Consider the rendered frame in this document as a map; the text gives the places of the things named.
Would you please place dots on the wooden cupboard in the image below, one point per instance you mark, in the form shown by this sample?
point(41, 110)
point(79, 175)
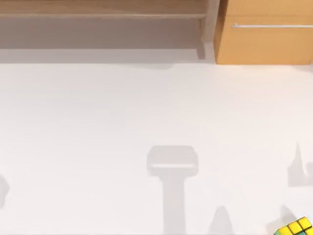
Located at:
point(221, 49)

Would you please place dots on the open wooden shelf unit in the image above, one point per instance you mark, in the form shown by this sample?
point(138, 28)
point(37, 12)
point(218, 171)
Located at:
point(102, 16)

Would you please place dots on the wooden drawer front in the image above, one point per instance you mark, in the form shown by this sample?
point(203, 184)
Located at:
point(269, 46)

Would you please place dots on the colourful puzzle cube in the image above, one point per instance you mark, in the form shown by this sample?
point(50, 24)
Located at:
point(297, 227)

